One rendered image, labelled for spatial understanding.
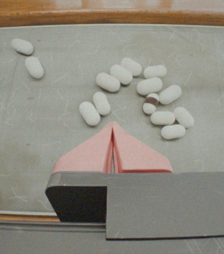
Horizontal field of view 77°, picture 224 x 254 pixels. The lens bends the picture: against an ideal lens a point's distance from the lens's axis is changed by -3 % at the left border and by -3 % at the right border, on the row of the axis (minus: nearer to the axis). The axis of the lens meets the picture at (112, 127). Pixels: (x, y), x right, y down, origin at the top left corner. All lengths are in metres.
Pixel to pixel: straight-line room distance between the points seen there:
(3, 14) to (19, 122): 0.19
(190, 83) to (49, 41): 0.24
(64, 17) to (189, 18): 0.21
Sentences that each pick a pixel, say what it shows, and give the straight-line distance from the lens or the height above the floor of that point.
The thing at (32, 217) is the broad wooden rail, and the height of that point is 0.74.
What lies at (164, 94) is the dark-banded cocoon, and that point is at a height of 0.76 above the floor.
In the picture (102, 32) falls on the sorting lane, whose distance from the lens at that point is 0.30.
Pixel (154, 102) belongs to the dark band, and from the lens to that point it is 0.20.
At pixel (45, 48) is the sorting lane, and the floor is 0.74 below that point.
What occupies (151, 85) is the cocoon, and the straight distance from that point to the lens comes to 0.21.
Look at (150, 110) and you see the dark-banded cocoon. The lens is 0.20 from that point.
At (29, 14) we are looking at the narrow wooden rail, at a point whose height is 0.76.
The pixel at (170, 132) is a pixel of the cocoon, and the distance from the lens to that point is 0.20.
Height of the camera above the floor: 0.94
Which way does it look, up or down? 76 degrees down
